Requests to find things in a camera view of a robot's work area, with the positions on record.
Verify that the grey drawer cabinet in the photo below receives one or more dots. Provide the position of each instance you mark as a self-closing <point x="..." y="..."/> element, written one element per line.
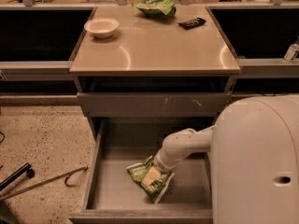
<point x="148" y="55"/>

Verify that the green jalapeno chip bag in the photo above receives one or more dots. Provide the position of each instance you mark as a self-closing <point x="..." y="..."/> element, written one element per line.
<point x="153" y="181"/>

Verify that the clear plastic bottle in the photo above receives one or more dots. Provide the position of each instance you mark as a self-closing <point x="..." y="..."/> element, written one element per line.
<point x="292" y="51"/>

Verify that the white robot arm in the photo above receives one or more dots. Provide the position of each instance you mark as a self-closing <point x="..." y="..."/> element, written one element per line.
<point x="253" y="151"/>

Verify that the green chip bag on counter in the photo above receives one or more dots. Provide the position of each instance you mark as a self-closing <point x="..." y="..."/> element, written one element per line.
<point x="156" y="8"/>

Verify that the open grey middle drawer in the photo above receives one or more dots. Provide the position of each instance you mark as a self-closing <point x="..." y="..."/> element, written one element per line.
<point x="112" y="197"/>

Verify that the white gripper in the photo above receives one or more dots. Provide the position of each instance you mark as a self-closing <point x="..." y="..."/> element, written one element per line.
<point x="161" y="164"/>

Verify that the dark candy bar wrapper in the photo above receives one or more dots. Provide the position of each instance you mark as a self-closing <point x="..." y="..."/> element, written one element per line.
<point x="187" y="25"/>

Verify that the black wheeled stand leg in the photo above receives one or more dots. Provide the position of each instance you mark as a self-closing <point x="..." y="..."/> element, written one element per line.
<point x="25" y="169"/>

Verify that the closed grey top drawer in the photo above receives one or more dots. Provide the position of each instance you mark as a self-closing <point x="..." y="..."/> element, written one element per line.
<point x="157" y="105"/>

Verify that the white bowl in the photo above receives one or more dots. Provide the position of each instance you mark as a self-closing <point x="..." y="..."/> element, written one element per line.
<point x="101" y="27"/>

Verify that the metal hooked rod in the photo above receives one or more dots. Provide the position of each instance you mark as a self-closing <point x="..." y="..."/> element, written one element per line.
<point x="42" y="183"/>

